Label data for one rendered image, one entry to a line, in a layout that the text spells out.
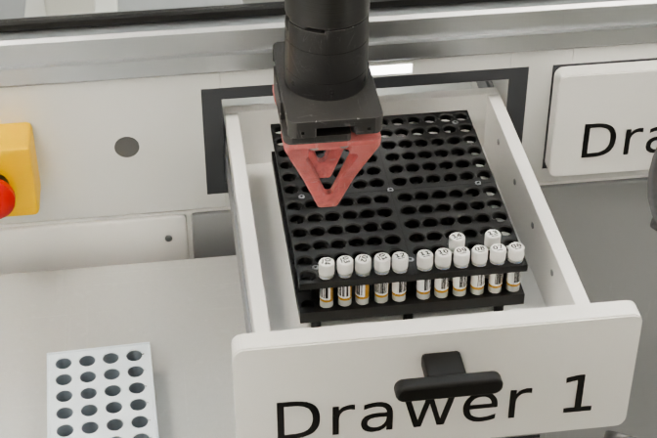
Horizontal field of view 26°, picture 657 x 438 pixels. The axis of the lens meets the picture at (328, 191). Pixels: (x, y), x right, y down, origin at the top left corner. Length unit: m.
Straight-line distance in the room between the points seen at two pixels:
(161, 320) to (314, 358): 0.30
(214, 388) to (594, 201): 0.43
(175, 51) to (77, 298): 0.24
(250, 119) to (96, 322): 0.23
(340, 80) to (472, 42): 0.32
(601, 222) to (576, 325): 0.41
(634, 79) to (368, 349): 0.43
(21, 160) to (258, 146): 0.22
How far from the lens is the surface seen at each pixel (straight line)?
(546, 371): 1.04
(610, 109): 1.32
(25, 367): 1.24
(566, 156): 1.33
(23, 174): 1.24
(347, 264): 1.07
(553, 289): 1.14
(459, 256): 1.09
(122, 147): 1.28
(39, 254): 1.35
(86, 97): 1.25
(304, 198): 1.16
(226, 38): 1.22
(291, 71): 0.97
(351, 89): 0.97
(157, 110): 1.26
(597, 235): 1.42
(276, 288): 1.17
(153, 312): 1.27
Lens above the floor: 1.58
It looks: 36 degrees down
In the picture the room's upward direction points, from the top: straight up
